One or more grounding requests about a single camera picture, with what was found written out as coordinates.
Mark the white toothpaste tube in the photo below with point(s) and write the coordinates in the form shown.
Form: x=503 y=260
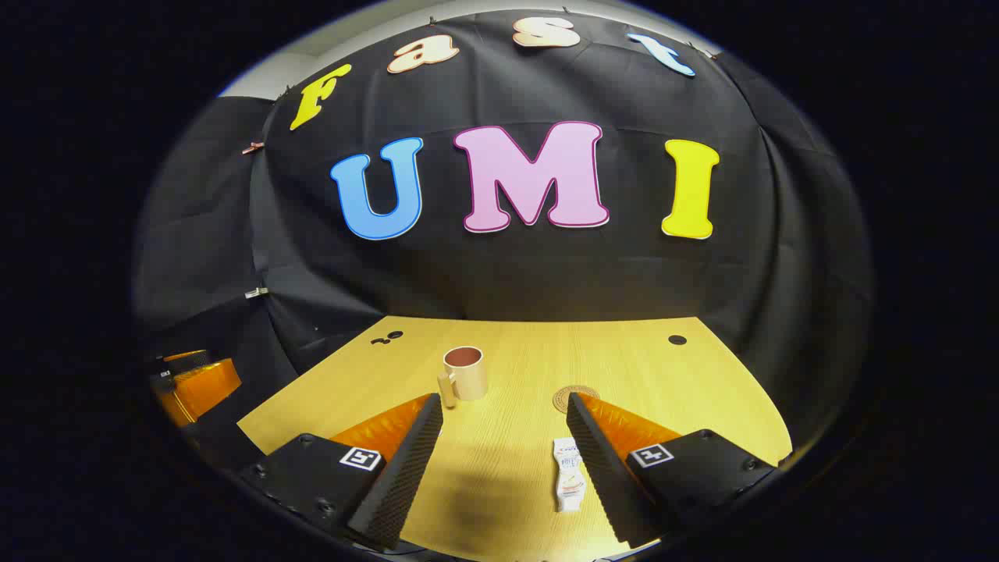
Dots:
x=570 y=484

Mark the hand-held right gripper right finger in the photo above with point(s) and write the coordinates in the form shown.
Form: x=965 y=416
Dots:
x=601 y=468

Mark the copper clip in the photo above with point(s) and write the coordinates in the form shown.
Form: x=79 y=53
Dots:
x=252 y=147

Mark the silver metal clip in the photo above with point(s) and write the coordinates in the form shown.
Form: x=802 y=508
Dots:
x=256 y=293

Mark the beige cup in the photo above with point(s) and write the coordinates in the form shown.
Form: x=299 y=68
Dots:
x=468 y=382

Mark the round brown coaster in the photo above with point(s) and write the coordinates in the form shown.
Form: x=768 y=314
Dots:
x=563 y=400

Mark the wooden desktop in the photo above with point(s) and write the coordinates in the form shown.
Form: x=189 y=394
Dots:
x=702 y=390

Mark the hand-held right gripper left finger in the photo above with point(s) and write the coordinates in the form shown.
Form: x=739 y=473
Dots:
x=406 y=468

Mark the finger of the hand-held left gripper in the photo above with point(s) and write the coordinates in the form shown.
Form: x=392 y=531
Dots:
x=203 y=390

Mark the black backdrop cloth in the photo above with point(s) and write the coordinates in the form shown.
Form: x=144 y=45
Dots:
x=507 y=273

